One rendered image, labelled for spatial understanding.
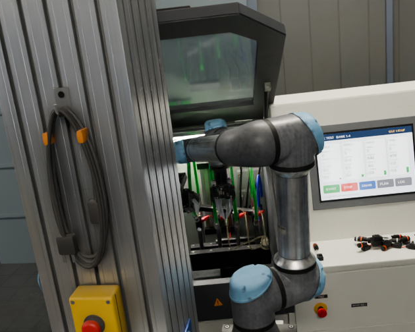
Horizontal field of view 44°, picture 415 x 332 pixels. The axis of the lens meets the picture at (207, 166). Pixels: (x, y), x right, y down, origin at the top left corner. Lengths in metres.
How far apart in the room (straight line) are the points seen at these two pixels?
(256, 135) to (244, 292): 0.42
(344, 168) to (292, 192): 0.90
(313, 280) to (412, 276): 0.76
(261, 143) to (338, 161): 1.01
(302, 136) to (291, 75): 2.60
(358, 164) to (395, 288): 0.51
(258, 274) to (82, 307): 0.54
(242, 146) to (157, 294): 0.41
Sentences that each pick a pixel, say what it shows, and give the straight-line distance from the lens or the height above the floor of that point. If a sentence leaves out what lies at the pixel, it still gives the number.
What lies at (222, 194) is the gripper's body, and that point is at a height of 1.34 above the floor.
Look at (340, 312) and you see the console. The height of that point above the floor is 0.77.
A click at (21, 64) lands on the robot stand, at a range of 0.96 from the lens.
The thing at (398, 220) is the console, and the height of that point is 1.03.
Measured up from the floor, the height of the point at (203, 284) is 0.95.
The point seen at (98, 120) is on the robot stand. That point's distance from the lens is 0.91.
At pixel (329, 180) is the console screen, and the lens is 2.18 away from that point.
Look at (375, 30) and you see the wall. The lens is 3.84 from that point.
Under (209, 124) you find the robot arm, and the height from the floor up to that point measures 1.59.
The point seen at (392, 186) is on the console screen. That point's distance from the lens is 2.25.
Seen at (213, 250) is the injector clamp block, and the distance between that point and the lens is 2.19.
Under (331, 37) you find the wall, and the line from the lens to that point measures 3.81.
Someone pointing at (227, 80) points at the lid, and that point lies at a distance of 1.94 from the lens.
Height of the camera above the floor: 1.95
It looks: 17 degrees down
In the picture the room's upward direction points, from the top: 7 degrees counter-clockwise
